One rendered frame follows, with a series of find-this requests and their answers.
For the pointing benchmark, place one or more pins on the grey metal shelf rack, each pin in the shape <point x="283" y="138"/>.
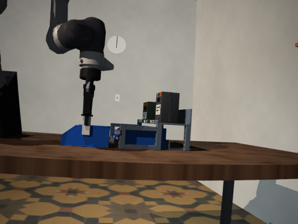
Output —
<point x="184" y="119"/>

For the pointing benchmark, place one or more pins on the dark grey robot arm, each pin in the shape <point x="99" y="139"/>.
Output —
<point x="86" y="35"/>

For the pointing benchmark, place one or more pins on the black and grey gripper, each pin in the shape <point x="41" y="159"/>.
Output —
<point x="90" y="75"/>

